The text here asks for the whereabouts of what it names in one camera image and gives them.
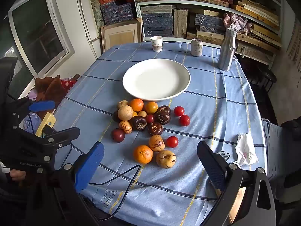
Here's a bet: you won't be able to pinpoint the dark brown water chestnut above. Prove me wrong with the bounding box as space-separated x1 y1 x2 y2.
131 116 147 131
157 105 172 115
154 112 171 125
147 122 164 136

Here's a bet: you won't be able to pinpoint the stack of patterned boxes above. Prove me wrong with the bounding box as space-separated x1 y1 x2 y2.
99 0 135 25

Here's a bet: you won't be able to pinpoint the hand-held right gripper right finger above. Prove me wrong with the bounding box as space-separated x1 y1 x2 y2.
198 141 276 226

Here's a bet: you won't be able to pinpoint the grey framed window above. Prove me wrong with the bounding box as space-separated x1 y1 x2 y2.
0 0 76 99

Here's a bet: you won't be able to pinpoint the white plate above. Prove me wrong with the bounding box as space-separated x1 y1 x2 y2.
122 59 191 102

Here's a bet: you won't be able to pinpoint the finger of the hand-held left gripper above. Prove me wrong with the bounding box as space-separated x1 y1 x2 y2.
40 127 81 150
9 98 55 123

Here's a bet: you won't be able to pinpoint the pink crumpled cloth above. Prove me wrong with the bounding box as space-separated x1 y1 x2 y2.
223 13 253 35

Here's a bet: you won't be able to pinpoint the silver metal bottle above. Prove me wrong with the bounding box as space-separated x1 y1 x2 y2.
217 28 237 71

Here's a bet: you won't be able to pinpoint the red checked cloth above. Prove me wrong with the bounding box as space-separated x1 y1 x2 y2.
60 79 78 91

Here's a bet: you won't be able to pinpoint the orange mandarin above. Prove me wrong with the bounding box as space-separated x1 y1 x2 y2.
129 98 144 112
133 145 153 164

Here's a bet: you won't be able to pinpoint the shelved woven flat boxes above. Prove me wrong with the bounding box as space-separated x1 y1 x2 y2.
90 0 283 64

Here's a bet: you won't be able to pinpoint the white paper cup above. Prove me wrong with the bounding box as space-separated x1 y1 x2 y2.
150 36 163 52

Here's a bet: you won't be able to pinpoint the yellow plastic handle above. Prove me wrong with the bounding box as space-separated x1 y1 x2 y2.
35 112 56 138

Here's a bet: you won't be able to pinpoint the white curved rod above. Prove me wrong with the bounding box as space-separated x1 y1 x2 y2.
76 0 98 44

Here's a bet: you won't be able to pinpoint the white metal shelf rack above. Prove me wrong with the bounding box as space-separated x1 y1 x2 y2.
130 0 283 59

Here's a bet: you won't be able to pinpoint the green patterned board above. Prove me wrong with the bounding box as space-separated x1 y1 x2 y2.
89 0 105 31

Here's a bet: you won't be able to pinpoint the lavender plastic bag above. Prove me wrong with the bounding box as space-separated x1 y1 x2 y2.
22 112 44 134

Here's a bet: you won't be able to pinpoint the brown cloth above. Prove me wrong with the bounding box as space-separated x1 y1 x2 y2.
35 74 80 120

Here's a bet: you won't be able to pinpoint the striped pepino melon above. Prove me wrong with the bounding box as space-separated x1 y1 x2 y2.
119 121 133 134
148 134 165 152

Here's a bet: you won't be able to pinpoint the black stool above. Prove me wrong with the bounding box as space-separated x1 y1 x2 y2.
249 65 278 95

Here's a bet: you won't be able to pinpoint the crumpled white tissue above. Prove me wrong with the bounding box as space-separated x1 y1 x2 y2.
235 133 258 166

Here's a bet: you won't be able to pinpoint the person's left hand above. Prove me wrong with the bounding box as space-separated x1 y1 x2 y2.
9 169 27 182

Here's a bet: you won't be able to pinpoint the blue checked tablecloth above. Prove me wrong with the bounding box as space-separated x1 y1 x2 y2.
50 41 283 226

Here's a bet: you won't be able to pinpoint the dark red plum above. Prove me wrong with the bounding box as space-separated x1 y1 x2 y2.
111 128 125 143

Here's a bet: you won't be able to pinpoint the white drink can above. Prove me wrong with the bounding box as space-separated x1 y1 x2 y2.
190 38 204 57

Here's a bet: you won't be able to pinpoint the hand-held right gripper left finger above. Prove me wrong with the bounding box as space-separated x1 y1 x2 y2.
26 142 104 226

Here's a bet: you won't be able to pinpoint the black braided cable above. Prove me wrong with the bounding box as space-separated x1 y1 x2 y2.
60 140 74 170

